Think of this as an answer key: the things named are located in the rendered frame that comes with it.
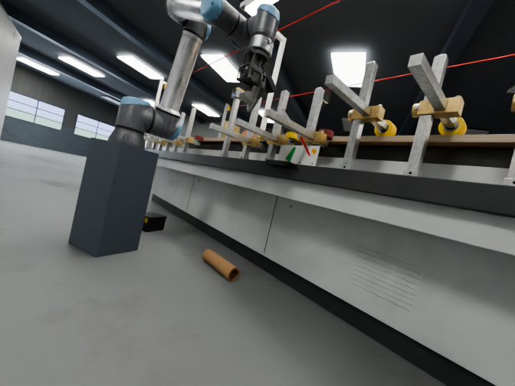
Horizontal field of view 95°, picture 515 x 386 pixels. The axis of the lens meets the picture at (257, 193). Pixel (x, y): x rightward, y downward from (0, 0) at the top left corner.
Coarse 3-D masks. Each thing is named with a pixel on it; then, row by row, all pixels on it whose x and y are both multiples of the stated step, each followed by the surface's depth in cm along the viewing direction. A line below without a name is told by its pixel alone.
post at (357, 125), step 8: (368, 64) 101; (376, 64) 100; (368, 72) 100; (368, 80) 100; (368, 88) 99; (360, 96) 101; (368, 96) 100; (368, 104) 101; (360, 120) 100; (352, 128) 102; (360, 128) 101; (352, 136) 101; (360, 136) 102; (352, 144) 101; (352, 152) 100; (344, 160) 102; (352, 160) 101
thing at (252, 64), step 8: (248, 56) 86; (256, 56) 86; (264, 56) 86; (248, 64) 86; (256, 64) 87; (240, 72) 87; (248, 72) 83; (256, 72) 86; (264, 72) 88; (240, 80) 87; (248, 80) 87; (256, 80) 86
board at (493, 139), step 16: (336, 144) 130; (368, 144) 116; (384, 144) 110; (400, 144) 105; (432, 144) 96; (448, 144) 91; (464, 144) 88; (480, 144) 84; (496, 144) 81; (512, 144) 78
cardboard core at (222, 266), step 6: (204, 252) 151; (210, 252) 148; (204, 258) 149; (210, 258) 144; (216, 258) 141; (222, 258) 141; (210, 264) 144; (216, 264) 138; (222, 264) 135; (228, 264) 134; (222, 270) 132; (228, 270) 129; (234, 270) 136; (228, 276) 128; (234, 276) 134
